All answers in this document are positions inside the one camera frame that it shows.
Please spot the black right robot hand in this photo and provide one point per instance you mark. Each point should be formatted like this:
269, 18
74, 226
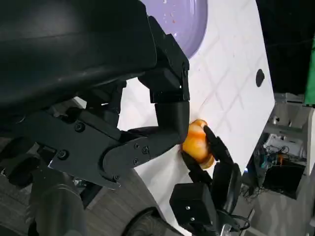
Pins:
226, 177

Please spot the lilac plate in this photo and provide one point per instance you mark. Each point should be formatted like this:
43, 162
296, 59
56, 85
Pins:
182, 24

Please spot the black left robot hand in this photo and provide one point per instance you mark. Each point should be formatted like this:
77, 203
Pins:
73, 61

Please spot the orange and white bread roll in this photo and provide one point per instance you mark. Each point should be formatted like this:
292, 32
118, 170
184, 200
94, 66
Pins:
194, 145

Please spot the black box under desk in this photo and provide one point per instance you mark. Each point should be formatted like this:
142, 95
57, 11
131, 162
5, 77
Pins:
283, 180

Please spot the green panel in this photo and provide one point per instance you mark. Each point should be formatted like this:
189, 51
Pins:
310, 73

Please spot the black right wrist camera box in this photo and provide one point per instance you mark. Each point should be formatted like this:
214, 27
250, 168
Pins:
192, 204

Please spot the dark grey robot body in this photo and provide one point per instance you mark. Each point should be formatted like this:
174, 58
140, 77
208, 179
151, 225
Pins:
56, 209

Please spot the black table grommet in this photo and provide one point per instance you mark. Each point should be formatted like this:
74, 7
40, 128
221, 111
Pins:
260, 77

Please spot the white workshop desk frame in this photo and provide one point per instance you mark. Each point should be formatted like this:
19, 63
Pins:
288, 123

